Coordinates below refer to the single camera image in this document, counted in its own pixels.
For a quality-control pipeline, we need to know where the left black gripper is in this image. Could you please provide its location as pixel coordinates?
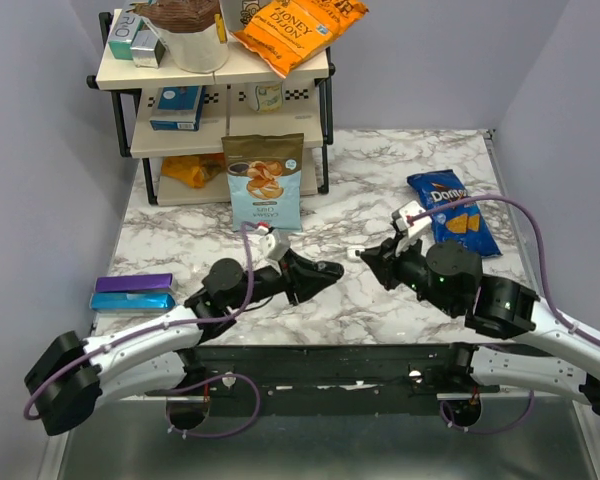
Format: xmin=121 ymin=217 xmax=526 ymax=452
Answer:
xmin=226 ymin=248 xmax=336 ymax=312

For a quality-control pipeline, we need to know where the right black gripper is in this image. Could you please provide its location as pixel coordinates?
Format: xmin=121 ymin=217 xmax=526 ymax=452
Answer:
xmin=358 ymin=230 xmax=457 ymax=316

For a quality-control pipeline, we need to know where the white earbud charging case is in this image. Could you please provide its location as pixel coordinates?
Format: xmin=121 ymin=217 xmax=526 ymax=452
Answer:
xmin=346 ymin=247 xmax=361 ymax=261

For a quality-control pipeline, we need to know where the black marbled charging case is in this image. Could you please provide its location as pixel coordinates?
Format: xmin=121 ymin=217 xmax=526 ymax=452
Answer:
xmin=316 ymin=261 xmax=344 ymax=281

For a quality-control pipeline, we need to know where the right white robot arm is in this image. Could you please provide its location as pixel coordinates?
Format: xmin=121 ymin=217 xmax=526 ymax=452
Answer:
xmin=358 ymin=239 xmax=600 ymax=416

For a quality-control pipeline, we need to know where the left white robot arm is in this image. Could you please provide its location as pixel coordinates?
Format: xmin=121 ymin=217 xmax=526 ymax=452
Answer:
xmin=23 ymin=250 xmax=344 ymax=436

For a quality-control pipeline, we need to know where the blue doritos bag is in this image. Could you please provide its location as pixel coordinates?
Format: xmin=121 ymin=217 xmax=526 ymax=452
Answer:
xmin=406 ymin=169 xmax=501 ymax=258

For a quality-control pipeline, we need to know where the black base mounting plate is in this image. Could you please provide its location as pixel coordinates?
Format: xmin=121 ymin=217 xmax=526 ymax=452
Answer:
xmin=82 ymin=324 xmax=536 ymax=419

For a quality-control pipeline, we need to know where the cassava chips bag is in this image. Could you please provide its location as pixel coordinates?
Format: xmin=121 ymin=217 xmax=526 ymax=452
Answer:
xmin=222 ymin=133 xmax=304 ymax=231

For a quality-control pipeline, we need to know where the purple box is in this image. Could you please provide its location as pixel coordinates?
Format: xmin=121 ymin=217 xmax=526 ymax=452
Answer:
xmin=94 ymin=273 xmax=177 ymax=293

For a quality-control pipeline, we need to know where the orange snack bag bottom shelf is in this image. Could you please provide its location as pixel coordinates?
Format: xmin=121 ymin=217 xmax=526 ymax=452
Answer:
xmin=161 ymin=153 xmax=225 ymax=188

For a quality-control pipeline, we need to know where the white cup on shelf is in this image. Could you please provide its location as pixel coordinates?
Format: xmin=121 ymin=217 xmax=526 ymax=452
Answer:
xmin=245 ymin=82 xmax=284 ymax=113

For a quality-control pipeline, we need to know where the black and cream shelf rack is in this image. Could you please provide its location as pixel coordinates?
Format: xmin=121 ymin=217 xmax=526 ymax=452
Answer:
xmin=86 ymin=43 xmax=335 ymax=206

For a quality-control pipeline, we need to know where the shiny blue box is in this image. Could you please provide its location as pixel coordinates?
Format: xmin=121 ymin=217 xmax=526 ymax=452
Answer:
xmin=90 ymin=292 xmax=176 ymax=312

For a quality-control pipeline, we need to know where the blue box on shelf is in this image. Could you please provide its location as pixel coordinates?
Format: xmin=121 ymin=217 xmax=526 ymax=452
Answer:
xmin=149 ymin=86 xmax=206 ymax=132

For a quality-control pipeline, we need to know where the orange honey dijon chip bag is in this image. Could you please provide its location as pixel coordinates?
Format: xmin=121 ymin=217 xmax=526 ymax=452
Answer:
xmin=232 ymin=0 xmax=368 ymax=78

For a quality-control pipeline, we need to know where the white and brown paper bag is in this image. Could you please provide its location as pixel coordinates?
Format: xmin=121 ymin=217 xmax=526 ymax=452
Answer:
xmin=133 ymin=0 xmax=229 ymax=74

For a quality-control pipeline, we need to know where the white carton top shelf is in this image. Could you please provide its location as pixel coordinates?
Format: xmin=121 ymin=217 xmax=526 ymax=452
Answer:
xmin=220 ymin=0 xmax=270 ymax=32

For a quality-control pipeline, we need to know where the silver small box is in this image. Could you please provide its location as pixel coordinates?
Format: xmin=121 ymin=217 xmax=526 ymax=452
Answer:
xmin=130 ymin=29 xmax=166 ymax=69

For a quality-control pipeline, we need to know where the teal RO box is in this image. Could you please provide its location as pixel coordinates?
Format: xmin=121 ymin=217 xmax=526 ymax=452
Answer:
xmin=107 ymin=0 xmax=151 ymax=61

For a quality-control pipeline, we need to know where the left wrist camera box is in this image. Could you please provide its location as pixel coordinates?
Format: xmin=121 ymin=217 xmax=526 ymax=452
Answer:
xmin=256 ymin=225 xmax=290 ymax=262

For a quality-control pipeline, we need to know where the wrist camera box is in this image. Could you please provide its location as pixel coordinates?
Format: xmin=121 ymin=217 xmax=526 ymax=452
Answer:
xmin=256 ymin=225 xmax=290 ymax=262
xmin=391 ymin=201 xmax=431 ymax=256

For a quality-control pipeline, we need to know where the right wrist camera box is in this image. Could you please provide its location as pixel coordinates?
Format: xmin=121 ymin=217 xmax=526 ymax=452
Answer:
xmin=391 ymin=201 xmax=431 ymax=256

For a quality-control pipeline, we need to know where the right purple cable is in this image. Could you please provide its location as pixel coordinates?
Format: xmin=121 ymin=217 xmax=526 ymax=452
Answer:
xmin=409 ymin=193 xmax=600 ymax=357

